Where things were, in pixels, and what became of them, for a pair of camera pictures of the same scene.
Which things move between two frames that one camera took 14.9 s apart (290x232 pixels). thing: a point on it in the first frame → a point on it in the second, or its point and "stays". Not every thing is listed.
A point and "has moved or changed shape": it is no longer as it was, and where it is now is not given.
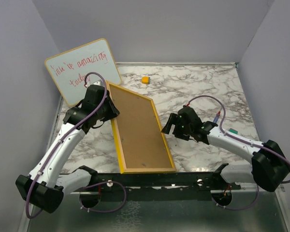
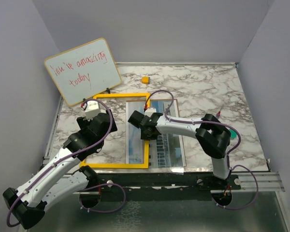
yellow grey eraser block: [145, 79] stays
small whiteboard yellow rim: [68, 69] stays
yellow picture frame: [141, 144] has moved or changed shape
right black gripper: [175, 119] → [144, 137]
